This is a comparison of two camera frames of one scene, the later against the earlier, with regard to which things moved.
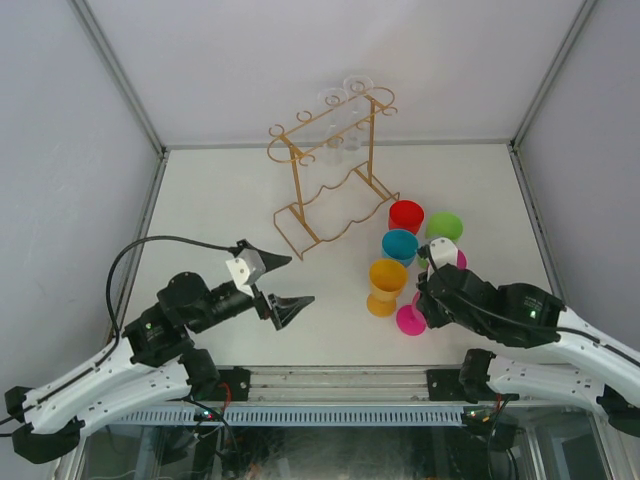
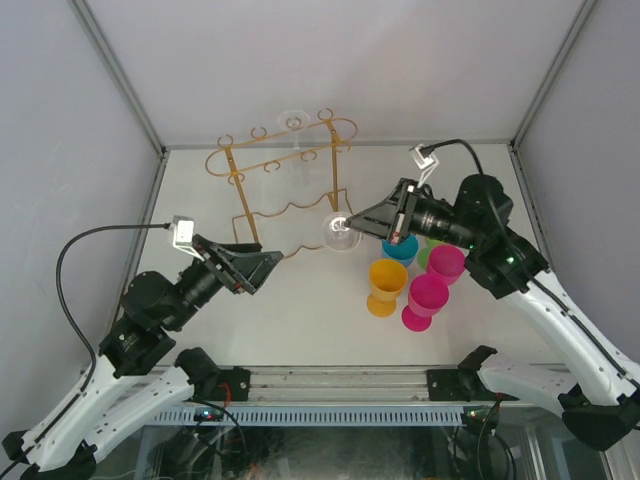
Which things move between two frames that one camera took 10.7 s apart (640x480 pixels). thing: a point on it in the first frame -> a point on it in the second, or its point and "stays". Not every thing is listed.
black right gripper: [433, 318] -> [381, 219]
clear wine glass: [355, 86] -> [337, 236]
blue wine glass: [401, 245] stays
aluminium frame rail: [338, 385] stays
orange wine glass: [386, 278] stays
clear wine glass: [333, 99] -> [294, 121]
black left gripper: [282, 310] -> [243, 265]
